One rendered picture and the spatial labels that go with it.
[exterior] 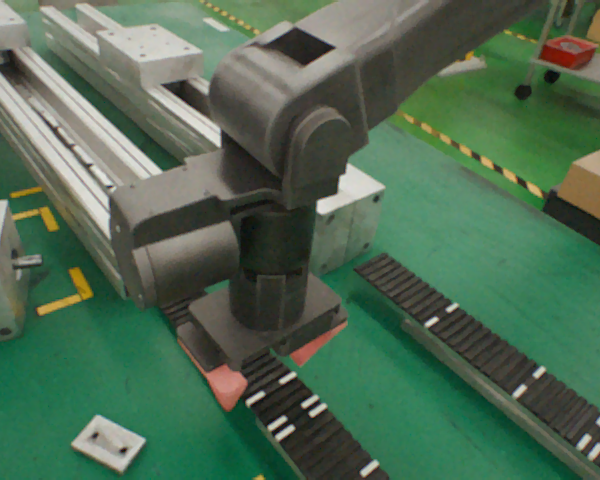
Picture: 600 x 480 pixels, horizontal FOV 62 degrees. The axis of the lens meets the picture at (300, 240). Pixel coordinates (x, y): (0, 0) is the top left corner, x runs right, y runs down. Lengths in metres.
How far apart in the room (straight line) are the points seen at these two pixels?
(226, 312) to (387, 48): 0.21
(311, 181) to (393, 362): 0.30
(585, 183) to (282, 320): 0.60
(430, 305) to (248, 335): 0.24
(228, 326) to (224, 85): 0.17
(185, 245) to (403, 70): 0.16
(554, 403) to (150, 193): 0.39
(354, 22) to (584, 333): 0.46
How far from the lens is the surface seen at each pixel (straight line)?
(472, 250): 0.69
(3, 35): 1.02
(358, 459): 0.42
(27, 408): 0.51
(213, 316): 0.37
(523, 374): 0.52
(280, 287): 0.33
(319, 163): 0.26
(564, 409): 0.51
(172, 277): 0.28
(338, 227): 0.56
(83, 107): 0.78
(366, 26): 0.29
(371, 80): 0.28
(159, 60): 0.83
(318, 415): 0.43
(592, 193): 0.86
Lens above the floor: 1.18
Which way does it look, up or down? 38 degrees down
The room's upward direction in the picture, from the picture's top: 6 degrees clockwise
